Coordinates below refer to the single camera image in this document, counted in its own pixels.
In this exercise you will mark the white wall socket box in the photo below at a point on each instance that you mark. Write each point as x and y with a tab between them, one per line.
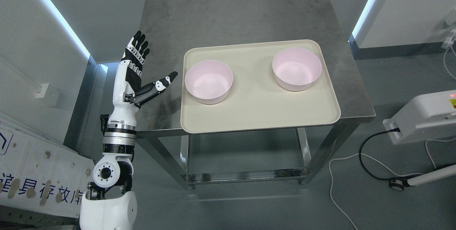
48	95

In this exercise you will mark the white device with red light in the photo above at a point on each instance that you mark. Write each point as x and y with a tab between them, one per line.
425	117

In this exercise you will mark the white sign board blue lettering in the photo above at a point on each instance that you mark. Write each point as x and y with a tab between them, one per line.
38	174

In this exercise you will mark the white stand leg with caster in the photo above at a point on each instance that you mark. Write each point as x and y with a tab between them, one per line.
399	183

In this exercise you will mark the cream plastic tray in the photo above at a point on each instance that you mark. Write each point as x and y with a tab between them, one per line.
255	100

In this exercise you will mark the stainless steel table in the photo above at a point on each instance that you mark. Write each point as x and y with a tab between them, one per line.
176	26

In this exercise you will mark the white wall plug adapter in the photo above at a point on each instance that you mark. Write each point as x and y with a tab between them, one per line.
449	40

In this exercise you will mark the pink bowl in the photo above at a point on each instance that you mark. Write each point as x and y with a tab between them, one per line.
209	81
296	69

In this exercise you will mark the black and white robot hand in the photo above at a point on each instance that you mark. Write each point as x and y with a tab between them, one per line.
128	88

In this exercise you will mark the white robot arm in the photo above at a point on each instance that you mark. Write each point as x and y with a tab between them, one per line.
109	202

